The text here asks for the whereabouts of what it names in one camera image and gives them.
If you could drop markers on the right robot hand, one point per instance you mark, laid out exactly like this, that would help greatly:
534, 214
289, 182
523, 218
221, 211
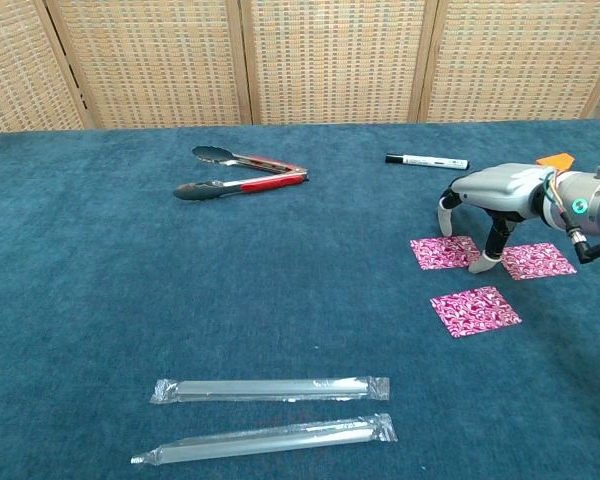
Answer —
500, 187

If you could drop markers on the clear plastic wrapped straw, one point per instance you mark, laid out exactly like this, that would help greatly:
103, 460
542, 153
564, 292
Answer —
265, 442
270, 389

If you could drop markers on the orange plastic block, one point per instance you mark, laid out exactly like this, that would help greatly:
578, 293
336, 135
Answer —
557, 160

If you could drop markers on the blue felt table cover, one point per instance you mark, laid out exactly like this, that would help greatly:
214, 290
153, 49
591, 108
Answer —
130, 280

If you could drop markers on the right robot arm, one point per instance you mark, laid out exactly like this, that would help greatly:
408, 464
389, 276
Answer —
592, 200

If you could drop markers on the white marker with black cap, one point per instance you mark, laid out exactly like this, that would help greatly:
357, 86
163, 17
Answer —
430, 162

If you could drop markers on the pink patterned square packet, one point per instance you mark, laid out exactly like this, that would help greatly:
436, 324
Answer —
475, 311
437, 254
540, 261

